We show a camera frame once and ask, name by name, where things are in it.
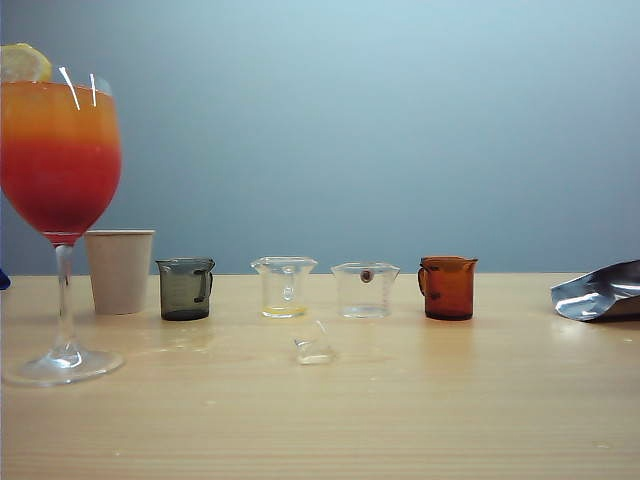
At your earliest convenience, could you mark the amber measuring cup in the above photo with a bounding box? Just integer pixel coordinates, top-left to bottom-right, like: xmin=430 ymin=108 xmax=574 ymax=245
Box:
xmin=417 ymin=255 xmax=480 ymax=321

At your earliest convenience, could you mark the white paper cup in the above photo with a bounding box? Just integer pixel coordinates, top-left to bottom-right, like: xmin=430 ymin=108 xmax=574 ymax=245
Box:
xmin=83 ymin=229 xmax=157 ymax=316

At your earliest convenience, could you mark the clear measuring cup yellow residue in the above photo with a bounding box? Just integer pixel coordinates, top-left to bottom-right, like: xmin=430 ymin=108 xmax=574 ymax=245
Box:
xmin=250 ymin=255 xmax=319 ymax=320

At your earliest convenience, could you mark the small clear tipped cup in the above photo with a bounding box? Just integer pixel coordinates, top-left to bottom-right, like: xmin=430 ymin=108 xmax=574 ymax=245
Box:
xmin=292 ymin=319 xmax=339 ymax=366

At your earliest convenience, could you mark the smoky grey measuring cup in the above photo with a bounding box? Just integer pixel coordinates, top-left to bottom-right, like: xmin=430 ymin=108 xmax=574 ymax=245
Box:
xmin=154 ymin=257 xmax=217 ymax=322

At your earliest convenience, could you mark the wine glass with orange-red drink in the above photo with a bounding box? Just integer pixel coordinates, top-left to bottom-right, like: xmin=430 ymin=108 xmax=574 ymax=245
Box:
xmin=0 ymin=65 xmax=125 ymax=387

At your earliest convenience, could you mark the yellow lemon slice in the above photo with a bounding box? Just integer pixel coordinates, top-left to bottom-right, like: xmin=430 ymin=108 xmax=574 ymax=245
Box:
xmin=0 ymin=43 xmax=53 ymax=83

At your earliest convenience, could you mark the silver foil bag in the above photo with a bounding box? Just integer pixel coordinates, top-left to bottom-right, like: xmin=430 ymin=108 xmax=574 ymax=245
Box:
xmin=550 ymin=258 xmax=640 ymax=323

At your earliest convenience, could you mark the clear measuring cup brown handle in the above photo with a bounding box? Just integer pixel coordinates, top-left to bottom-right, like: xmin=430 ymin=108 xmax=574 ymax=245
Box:
xmin=330 ymin=261 xmax=402 ymax=320

